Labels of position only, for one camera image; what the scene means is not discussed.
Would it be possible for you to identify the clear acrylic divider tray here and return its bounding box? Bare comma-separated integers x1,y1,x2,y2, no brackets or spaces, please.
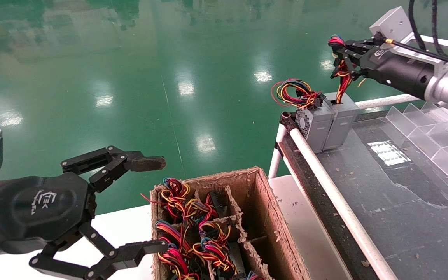
383,101,448,197

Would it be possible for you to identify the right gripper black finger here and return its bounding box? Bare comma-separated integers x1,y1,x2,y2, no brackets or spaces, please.
338,38,378,56
331,54,369,79

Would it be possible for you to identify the brown cardboard divider box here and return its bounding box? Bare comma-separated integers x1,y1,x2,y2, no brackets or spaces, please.
150,166,310,280

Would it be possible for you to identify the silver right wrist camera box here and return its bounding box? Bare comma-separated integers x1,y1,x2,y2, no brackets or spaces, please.
370,6,448,59

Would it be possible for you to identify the white pipe rack frame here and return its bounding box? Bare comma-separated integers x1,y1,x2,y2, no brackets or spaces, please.
269,93,422,280

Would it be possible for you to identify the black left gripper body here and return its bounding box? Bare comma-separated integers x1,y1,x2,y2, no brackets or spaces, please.
0,172,97,254

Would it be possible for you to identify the gray power supply with wires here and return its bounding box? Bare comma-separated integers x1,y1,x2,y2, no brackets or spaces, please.
271,79,335,153
322,34,366,152

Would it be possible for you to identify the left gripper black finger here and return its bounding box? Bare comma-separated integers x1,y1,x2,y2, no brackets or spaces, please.
61,146,166,194
29,222,169,280

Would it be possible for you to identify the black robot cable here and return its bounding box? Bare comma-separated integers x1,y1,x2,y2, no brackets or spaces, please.
431,0,448,57
408,0,427,52

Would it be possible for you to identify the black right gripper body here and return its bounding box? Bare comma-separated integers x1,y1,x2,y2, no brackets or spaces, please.
363,42,435,98

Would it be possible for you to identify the black cable with gold connector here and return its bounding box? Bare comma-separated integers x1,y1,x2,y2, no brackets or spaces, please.
383,37,448,70

